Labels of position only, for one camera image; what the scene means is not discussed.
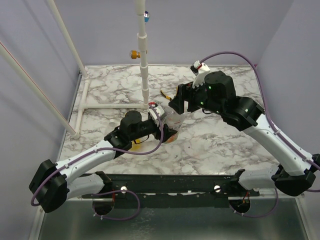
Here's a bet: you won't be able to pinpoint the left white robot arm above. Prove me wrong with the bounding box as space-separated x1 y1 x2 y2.
29 109 177 213

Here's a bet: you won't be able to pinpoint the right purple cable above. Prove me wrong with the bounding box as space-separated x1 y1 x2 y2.
199 51 320 218

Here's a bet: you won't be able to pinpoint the white pvc pipe frame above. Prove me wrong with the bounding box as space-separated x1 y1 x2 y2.
47 0 149 135

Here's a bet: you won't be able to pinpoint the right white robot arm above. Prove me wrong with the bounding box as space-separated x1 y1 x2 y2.
168 71 320 197

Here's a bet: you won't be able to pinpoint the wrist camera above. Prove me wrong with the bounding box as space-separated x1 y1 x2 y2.
148 102 166 126
190 60 211 89

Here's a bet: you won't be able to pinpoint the yellow cap on pipe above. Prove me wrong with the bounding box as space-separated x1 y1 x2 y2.
129 50 148 60

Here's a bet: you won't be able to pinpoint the green label bottle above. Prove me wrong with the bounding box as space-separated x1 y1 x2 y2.
164 106 185 144

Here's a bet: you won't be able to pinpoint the yellow handled pliers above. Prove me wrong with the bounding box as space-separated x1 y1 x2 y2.
160 89 173 101

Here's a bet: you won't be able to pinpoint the yellow drink bottle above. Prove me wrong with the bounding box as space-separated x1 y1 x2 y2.
130 142 142 152

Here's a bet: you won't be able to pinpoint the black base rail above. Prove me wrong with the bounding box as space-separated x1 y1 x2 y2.
82 171 259 210

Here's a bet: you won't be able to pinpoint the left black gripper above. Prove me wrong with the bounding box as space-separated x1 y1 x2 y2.
130 116 177 143

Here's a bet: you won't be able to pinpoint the blue cap on pipe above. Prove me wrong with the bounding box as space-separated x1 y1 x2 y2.
144 11 150 23

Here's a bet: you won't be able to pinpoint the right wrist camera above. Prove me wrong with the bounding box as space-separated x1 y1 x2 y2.
190 60 211 89

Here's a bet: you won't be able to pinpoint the left diagonal white pipe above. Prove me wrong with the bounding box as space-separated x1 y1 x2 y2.
0 42 80 139

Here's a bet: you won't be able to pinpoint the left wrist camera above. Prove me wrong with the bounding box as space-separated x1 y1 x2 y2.
148 102 166 126

